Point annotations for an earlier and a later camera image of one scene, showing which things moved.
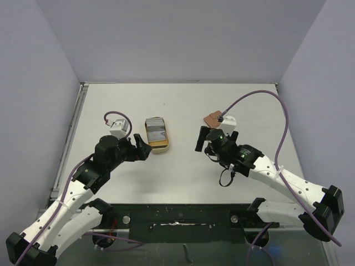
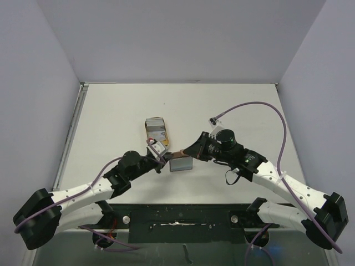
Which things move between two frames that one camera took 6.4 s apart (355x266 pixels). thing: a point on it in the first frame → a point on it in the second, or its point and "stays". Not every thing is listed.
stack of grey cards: x=155 y=124 stays
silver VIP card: x=156 y=131 stays
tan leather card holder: x=212 y=119 → x=180 y=161
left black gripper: x=133 y=151 → x=160 y=164
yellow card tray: x=157 y=134 stays
